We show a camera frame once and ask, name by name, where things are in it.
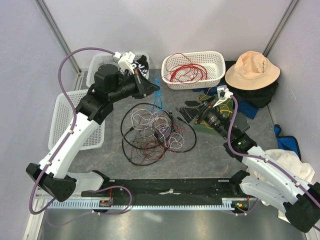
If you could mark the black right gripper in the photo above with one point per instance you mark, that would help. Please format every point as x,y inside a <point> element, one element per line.
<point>188,114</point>

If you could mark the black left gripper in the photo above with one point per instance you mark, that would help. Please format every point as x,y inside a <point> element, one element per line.
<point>145,87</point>

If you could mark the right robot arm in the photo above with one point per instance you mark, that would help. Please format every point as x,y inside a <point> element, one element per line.
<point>295,197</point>

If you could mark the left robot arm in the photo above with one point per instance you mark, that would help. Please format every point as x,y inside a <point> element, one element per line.
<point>110,86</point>

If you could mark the black printed t-shirt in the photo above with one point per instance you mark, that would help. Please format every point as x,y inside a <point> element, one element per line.
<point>139,61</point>

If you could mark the green rectangular tray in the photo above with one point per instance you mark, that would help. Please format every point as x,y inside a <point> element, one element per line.
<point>225,109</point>

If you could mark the white oval perforated basket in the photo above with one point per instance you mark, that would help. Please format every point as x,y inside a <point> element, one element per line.
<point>193,70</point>

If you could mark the white rectangular basket back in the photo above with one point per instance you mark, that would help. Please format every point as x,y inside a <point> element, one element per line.
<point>104,59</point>

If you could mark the white rectangular basket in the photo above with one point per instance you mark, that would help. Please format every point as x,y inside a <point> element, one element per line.
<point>62,117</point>
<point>104,59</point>

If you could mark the beige bucket hat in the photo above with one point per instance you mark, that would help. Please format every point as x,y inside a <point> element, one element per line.
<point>252,71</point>

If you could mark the black garment under hat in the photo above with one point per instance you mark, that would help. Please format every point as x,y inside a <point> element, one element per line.
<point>258,98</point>

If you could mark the white rectangular basket left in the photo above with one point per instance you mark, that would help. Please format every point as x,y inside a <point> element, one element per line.
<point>62,117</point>

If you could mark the white cloth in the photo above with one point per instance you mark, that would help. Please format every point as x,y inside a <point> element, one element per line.
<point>290,161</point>

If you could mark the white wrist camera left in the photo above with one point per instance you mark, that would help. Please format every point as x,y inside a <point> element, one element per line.
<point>125,60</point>

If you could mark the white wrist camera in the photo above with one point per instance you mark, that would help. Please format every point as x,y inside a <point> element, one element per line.
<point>223,94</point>
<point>125,60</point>

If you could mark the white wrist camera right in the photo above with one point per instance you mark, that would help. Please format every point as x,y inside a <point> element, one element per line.
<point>223,94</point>

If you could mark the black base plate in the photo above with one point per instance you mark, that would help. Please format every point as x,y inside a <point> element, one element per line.
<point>171,190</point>

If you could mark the blue cloth at wall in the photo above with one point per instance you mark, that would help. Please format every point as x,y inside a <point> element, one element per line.
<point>286,142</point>

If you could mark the aluminium corner post left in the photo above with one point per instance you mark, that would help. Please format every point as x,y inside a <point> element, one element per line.
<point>48,16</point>

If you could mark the aluminium corner post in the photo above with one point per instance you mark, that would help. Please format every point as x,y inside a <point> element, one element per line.
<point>290,9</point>
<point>48,16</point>

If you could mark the aluminium corner post right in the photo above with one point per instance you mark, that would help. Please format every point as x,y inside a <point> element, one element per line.
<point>290,9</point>

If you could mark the slotted cable duct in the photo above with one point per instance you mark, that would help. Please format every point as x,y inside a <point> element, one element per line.
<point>222,204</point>

